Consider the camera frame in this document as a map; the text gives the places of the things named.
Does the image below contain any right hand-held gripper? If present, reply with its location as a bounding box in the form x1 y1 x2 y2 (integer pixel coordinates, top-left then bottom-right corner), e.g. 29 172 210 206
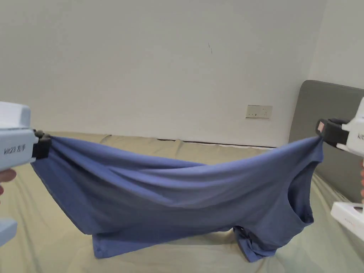
316 96 364 231

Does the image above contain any grey-green padded headboard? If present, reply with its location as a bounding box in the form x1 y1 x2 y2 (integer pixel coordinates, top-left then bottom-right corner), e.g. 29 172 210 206
288 80 364 204

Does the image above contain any bed with pale green sheet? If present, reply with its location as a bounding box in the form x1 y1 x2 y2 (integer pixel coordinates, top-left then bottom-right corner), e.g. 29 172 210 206
0 130 364 273

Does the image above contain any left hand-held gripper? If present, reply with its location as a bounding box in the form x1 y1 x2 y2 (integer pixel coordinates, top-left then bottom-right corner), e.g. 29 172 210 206
0 101 53 243

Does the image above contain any person's left hand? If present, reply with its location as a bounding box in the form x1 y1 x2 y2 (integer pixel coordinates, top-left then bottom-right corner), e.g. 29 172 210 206
0 167 17 206

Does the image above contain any person's right hand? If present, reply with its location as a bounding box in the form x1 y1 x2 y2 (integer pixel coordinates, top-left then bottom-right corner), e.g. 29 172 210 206
359 159 364 206

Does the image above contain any white wall socket plate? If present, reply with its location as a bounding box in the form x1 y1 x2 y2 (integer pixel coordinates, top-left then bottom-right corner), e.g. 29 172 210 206
246 105 273 119

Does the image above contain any blue shirt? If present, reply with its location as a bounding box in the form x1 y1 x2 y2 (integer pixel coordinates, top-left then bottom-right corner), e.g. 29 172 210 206
30 133 325 269

